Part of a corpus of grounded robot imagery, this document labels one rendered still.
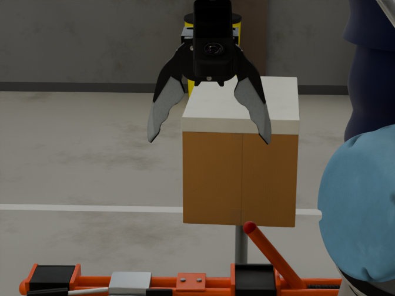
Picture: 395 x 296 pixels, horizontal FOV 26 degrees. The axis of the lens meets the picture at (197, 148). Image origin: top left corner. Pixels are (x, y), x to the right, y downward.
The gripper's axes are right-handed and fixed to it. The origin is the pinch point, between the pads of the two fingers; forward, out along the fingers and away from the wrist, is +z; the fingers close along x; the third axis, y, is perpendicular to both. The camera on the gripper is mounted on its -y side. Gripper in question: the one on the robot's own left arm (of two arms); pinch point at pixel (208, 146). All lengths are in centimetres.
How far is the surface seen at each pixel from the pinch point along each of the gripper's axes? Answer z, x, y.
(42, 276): 34, 30, 29
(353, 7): -12.6, -21.0, 29.4
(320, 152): 153, -61, 440
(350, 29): -9.5, -20.7, 28.8
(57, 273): 34, 27, 31
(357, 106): 2.4, -22.3, 27.6
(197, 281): 34.8, 2.8, 30.2
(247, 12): 84, -12, 580
